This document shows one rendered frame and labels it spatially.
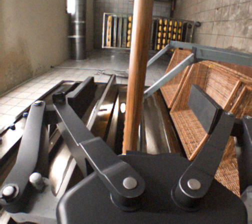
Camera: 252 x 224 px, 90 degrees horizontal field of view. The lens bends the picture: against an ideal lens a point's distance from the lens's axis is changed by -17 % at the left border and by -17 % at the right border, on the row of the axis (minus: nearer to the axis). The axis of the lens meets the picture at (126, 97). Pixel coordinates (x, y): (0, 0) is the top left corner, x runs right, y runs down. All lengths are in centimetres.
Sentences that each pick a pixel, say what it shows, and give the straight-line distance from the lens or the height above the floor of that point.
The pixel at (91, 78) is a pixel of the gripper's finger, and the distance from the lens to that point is 19.
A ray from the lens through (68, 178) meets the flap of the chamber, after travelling 61.
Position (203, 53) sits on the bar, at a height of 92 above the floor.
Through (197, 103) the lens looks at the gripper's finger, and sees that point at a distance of 19.
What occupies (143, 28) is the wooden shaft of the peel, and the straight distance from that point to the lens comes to 24.
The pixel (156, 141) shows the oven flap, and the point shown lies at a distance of 100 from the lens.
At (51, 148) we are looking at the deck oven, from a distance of 97.
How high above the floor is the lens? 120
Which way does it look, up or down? 1 degrees up
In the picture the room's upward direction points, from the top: 85 degrees counter-clockwise
